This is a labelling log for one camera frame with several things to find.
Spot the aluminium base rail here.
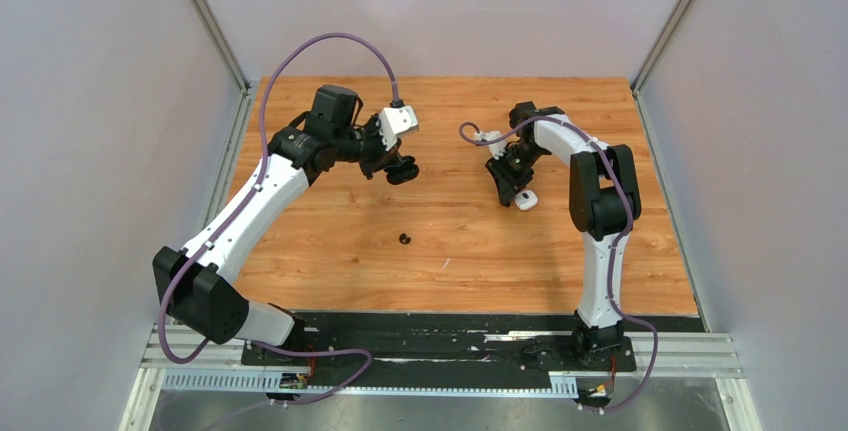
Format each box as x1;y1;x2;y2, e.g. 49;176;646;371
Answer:
141;330;745;399

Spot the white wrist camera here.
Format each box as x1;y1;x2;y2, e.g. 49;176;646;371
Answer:
478;131;507;160
377;105;419;151

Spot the white earbud charging case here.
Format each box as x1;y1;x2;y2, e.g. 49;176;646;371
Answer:
513;189;539;211

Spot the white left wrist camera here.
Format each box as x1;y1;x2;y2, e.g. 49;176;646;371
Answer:
377;105;419;151

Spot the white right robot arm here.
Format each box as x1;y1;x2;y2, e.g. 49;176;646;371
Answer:
473;102;641;369

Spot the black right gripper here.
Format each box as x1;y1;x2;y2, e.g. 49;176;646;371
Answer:
487;143;548;205

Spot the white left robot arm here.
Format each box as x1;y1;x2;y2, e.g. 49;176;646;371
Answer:
152;85;419;364

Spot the black earbud case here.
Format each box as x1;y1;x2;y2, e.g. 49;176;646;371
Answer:
384;155;420;186

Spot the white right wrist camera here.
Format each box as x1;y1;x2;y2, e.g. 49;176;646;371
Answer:
478;131;507;160

